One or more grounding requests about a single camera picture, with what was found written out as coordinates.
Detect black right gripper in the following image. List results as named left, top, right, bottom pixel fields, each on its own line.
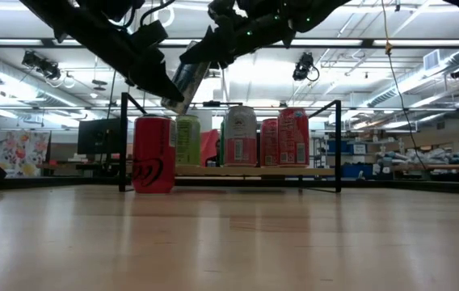
left=179, top=0, right=295, bottom=69

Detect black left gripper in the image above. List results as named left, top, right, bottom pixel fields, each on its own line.
left=91, top=27, right=185, bottom=103

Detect tall slim silver can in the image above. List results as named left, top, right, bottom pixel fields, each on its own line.
left=160, top=40, right=211, bottom=116

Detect light green can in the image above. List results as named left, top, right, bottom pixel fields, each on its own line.
left=175, top=115, right=201, bottom=167

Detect dark red cola can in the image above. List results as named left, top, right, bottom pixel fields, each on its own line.
left=132, top=114, right=177, bottom=195

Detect white and pink can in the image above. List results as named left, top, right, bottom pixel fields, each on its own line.
left=223, top=105, right=258, bottom=168

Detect red Fanta soda can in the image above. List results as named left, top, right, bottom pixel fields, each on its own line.
left=277, top=107, right=310, bottom=168
left=259, top=117, right=280, bottom=168

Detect black computer monitor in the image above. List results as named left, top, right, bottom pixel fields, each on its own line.
left=77, top=116, right=121, bottom=156

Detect floral patterned cloth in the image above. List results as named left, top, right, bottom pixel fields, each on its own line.
left=0, top=129, right=52, bottom=179

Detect cluttered background table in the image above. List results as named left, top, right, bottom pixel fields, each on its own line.
left=374, top=147, right=459, bottom=183

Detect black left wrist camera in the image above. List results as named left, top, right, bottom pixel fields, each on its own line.
left=130, top=19, right=170, bottom=52

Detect black overhead camera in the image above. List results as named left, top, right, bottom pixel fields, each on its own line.
left=293, top=51, right=320, bottom=82

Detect black ceiling camera cluster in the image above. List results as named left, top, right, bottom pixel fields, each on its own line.
left=21, top=50, right=63, bottom=81

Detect black wire frame rack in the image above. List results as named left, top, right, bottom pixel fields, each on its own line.
left=118, top=91, right=343, bottom=194

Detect black overhead frame bar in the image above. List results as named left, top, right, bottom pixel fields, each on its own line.
left=0, top=37, right=459, bottom=49

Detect black table frame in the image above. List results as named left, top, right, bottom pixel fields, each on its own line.
left=0, top=177, right=459, bottom=196

